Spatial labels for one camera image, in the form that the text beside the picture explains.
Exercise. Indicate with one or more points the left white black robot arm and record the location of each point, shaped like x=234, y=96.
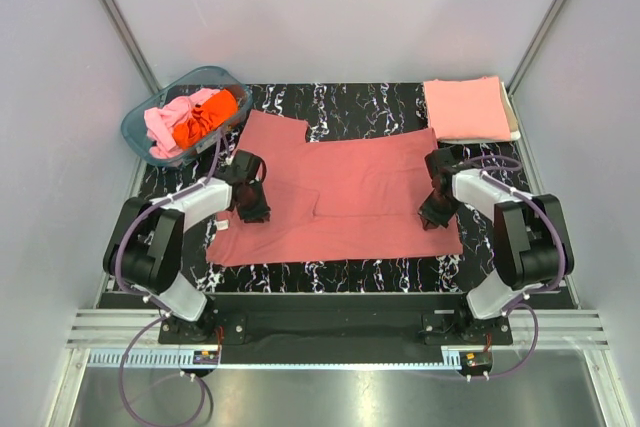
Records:
x=144, y=253

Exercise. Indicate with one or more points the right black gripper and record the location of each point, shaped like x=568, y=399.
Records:
x=432, y=220

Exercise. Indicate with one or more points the left rear aluminium post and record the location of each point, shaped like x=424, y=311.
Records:
x=129, y=42

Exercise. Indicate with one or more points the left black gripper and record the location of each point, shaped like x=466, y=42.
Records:
x=261, y=212

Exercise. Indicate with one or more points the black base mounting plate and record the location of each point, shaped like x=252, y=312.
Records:
x=304, y=329

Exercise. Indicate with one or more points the teal plastic laundry basket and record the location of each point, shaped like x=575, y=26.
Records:
x=133, y=128

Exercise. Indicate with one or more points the dusty red t-shirt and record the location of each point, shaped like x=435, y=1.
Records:
x=334, y=200

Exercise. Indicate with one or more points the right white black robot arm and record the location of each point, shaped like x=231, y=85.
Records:
x=532, y=249

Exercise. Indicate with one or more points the folded salmon pink t-shirt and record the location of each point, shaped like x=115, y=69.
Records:
x=468, y=110

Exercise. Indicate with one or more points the aluminium frame rail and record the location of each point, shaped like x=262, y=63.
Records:
x=123, y=337

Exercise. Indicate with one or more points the light pink shirt in basket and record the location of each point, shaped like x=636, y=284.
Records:
x=161, y=121

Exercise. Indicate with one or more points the orange shirt in basket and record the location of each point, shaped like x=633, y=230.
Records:
x=204, y=118

